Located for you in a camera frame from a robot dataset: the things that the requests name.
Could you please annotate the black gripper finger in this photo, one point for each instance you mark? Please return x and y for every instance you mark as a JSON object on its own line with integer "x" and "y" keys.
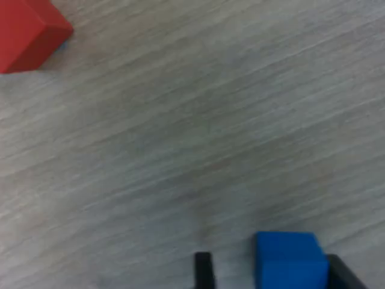
{"x": 204, "y": 271}
{"x": 343, "y": 277}

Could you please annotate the blue cube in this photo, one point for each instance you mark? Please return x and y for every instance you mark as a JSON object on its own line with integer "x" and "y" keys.
{"x": 288, "y": 262}

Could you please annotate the red cube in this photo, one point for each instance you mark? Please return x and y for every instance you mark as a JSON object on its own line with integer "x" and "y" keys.
{"x": 24, "y": 33}

